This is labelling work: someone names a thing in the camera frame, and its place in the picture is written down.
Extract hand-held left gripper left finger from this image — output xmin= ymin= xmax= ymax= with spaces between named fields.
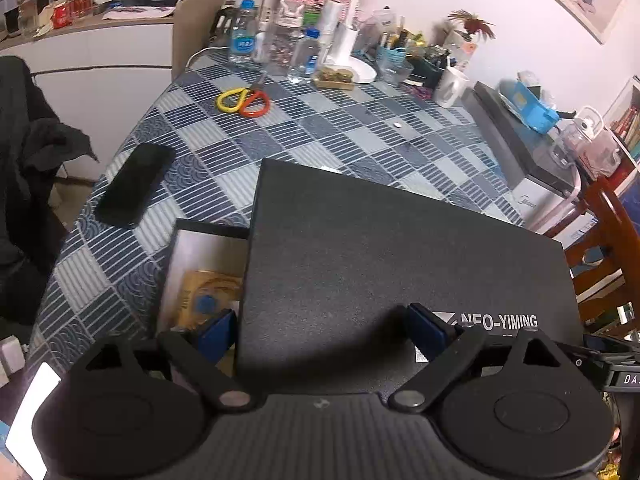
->
xmin=67 ymin=308 xmax=252 ymax=413

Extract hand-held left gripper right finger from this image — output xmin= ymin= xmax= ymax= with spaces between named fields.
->
xmin=389 ymin=303 xmax=582 ymax=413

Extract black box base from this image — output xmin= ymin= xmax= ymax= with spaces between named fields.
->
xmin=159 ymin=217 xmax=251 ymax=376

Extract black box lid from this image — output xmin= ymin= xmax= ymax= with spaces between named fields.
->
xmin=235 ymin=158 xmax=586 ymax=396

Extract blue checked cloth desktop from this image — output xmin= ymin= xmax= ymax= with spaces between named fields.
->
xmin=25 ymin=50 xmax=526 ymax=381

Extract yellow packet with blue circle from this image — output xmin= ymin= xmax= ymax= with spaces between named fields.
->
xmin=174 ymin=269 xmax=244 ymax=333

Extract wooden chair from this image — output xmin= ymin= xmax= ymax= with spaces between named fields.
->
xmin=542 ymin=175 xmax=640 ymax=341

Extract black smartphone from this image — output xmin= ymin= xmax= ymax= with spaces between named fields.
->
xmin=95 ymin=142 xmax=177 ymax=229

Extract grey topped appliance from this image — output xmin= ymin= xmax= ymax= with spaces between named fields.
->
xmin=462 ymin=80 xmax=583 ymax=233

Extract clear jug with white lid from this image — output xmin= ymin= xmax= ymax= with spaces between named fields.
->
xmin=552 ymin=105 xmax=623 ymax=181

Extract yellow and orange scissors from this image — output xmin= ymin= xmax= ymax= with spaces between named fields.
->
xmin=216 ymin=77 xmax=272 ymax=119

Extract white mug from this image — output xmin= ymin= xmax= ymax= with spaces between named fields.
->
xmin=434 ymin=66 xmax=471 ymax=108

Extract blue plastic basket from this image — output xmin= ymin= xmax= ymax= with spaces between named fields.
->
xmin=500 ymin=80 xmax=561 ymax=133
xmin=376 ymin=45 xmax=407 ymax=71

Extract row of books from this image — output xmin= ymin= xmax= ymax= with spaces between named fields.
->
xmin=607 ymin=77 xmax=640 ymax=163

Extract dark pen holder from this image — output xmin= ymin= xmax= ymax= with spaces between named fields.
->
xmin=417 ymin=55 xmax=446 ymax=88

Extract glass bowl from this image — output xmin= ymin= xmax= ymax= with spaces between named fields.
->
xmin=387 ymin=57 xmax=415 ymax=86

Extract black clothing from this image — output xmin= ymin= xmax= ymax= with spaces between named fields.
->
xmin=0 ymin=55 xmax=99 ymax=326

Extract gold jar tray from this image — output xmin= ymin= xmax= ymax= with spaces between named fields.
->
xmin=314 ymin=76 xmax=357 ymax=92

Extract white desk lamp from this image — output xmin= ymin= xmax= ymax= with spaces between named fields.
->
xmin=327 ymin=0 xmax=377 ymax=84

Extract white cabinet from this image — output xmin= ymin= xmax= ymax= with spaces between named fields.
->
xmin=0 ymin=10 xmax=176 ymax=183

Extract water bottle with small label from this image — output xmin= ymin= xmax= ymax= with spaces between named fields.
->
xmin=287 ymin=29 xmax=321 ymax=84

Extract water bottle with large label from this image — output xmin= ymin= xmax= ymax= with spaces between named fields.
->
xmin=229 ymin=0 xmax=258 ymax=64

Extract clear bottle with pink lid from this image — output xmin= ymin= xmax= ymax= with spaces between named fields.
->
xmin=267 ymin=0 xmax=306 ymax=76

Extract feather flower decoration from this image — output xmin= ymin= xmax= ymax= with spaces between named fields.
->
xmin=446 ymin=9 xmax=497 ymax=48

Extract clear plastic bag roll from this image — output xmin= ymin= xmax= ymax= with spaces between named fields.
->
xmin=320 ymin=0 xmax=344 ymax=56

